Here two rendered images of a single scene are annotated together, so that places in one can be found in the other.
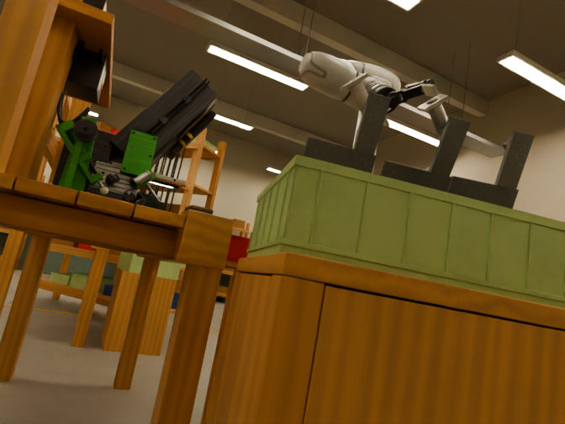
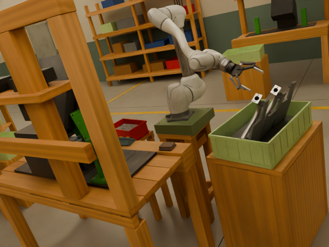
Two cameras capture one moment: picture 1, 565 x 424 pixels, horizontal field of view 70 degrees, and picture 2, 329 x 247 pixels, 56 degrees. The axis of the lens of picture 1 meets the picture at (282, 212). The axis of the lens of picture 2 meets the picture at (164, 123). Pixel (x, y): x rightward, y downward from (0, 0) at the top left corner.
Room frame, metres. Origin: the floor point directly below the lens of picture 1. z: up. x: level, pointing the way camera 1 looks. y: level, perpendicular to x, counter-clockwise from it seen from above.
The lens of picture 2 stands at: (-0.36, 1.18, 1.80)
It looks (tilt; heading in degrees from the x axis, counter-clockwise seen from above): 21 degrees down; 330
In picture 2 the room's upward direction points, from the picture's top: 15 degrees counter-clockwise
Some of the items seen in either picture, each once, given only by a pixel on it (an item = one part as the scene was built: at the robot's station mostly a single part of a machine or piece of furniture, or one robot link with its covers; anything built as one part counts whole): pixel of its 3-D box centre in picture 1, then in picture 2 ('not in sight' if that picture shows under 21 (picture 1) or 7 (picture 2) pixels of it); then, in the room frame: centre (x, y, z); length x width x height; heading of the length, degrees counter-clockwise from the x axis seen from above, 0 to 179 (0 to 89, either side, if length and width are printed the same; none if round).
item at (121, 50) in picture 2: not in sight; (145, 37); (6.52, -2.87, 1.10); 3.01 x 0.55 x 2.20; 24
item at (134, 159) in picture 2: not in sight; (80, 162); (1.74, 0.74, 0.89); 1.10 x 0.42 x 0.02; 22
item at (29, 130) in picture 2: (84, 172); (46, 149); (1.79, 0.91, 1.07); 0.30 x 0.18 x 0.34; 22
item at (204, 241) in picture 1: (168, 244); (108, 151); (1.85, 0.48, 0.82); 1.50 x 0.14 x 0.15; 22
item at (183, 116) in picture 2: not in sight; (177, 113); (1.59, -0.08, 0.95); 0.22 x 0.18 x 0.06; 32
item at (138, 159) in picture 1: (139, 155); (80, 124); (1.69, 0.66, 1.17); 0.13 x 0.12 x 0.20; 22
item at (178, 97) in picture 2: not in sight; (177, 97); (1.58, -0.11, 1.09); 0.18 x 0.16 x 0.22; 99
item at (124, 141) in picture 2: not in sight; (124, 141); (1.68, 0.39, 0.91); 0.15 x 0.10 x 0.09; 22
